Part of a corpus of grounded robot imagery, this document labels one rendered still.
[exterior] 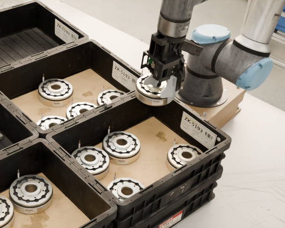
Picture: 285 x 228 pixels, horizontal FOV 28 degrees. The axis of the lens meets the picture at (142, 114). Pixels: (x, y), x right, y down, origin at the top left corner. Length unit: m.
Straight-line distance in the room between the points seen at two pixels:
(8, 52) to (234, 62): 0.74
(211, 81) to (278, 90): 1.68
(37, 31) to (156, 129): 0.63
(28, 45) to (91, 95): 0.34
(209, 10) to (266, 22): 2.50
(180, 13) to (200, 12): 2.80
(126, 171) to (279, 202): 0.48
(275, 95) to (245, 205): 1.79
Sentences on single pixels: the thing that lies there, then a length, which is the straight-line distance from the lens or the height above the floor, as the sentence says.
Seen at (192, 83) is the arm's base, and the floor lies 0.86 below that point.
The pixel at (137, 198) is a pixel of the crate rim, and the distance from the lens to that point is 1.30.
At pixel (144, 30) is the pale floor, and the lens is 3.76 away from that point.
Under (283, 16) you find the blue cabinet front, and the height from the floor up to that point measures 0.41.
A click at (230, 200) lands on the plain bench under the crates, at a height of 0.70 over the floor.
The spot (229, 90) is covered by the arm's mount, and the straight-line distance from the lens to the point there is 1.92.
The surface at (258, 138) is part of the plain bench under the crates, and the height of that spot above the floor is 0.70.
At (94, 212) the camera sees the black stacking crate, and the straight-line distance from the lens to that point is 1.35.
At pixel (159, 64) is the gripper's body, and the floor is 1.13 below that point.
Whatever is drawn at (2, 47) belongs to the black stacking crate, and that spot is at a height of 0.83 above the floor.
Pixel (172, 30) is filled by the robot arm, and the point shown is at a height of 1.22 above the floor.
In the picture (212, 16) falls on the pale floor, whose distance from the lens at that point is 4.07.
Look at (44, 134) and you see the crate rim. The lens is 1.45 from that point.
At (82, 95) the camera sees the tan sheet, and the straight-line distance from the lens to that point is 1.74.
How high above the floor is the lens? 1.88
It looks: 38 degrees down
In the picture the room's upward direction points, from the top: 9 degrees clockwise
